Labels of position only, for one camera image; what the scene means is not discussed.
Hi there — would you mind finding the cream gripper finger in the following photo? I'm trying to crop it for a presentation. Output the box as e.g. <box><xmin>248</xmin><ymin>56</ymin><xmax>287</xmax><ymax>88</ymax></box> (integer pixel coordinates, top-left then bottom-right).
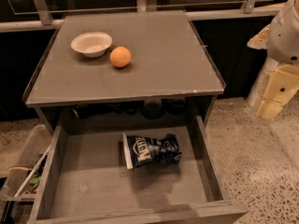
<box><xmin>247</xmin><ymin>25</ymin><xmax>269</xmax><ymax>49</ymax></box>
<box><xmin>256</xmin><ymin>64</ymin><xmax>299</xmax><ymax>119</ymax></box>

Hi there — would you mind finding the blue chip bag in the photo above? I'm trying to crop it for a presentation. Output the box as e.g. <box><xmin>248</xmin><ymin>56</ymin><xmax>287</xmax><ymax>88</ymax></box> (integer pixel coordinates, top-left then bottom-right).
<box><xmin>122</xmin><ymin>133</ymin><xmax>182</xmax><ymax>169</ymax></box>

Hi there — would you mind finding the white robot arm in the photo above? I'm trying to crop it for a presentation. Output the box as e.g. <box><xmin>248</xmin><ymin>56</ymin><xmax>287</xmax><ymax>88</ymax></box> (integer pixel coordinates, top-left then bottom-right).
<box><xmin>248</xmin><ymin>0</ymin><xmax>299</xmax><ymax>119</ymax></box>

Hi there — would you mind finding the grey counter cabinet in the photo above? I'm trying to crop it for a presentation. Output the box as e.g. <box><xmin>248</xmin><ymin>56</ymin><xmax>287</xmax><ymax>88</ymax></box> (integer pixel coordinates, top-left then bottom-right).
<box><xmin>21</xmin><ymin>10</ymin><xmax>226</xmax><ymax>135</ymax></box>

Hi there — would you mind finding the grey open top drawer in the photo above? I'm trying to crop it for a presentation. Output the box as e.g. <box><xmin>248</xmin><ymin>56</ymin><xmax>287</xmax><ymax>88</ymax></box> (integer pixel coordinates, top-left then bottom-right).
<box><xmin>28</xmin><ymin>117</ymin><xmax>248</xmax><ymax>224</ymax></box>

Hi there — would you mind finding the orange fruit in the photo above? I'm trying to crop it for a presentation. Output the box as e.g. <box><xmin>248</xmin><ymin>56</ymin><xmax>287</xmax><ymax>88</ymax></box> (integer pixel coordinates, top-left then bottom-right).
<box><xmin>110</xmin><ymin>47</ymin><xmax>132</xmax><ymax>68</ymax></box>

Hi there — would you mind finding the white paper bowl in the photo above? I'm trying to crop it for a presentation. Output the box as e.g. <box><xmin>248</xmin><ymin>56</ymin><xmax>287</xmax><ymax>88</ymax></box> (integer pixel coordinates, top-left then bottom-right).
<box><xmin>71</xmin><ymin>32</ymin><xmax>112</xmax><ymax>58</ymax></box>

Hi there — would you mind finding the white stick in bin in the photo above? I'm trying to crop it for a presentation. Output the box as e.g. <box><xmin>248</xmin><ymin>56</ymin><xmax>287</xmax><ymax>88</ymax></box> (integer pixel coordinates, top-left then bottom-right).
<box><xmin>13</xmin><ymin>145</ymin><xmax>50</xmax><ymax>197</ymax></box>

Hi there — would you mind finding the green item in bin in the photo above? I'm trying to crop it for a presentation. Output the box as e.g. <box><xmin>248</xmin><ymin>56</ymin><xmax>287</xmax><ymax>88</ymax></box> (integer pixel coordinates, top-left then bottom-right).
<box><xmin>29</xmin><ymin>176</ymin><xmax>41</xmax><ymax>186</ymax></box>

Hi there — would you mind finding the clear plastic bin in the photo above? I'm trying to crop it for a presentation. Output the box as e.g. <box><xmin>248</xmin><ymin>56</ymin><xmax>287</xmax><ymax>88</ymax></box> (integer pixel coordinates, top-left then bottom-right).
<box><xmin>0</xmin><ymin>124</ymin><xmax>52</xmax><ymax>202</ymax></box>

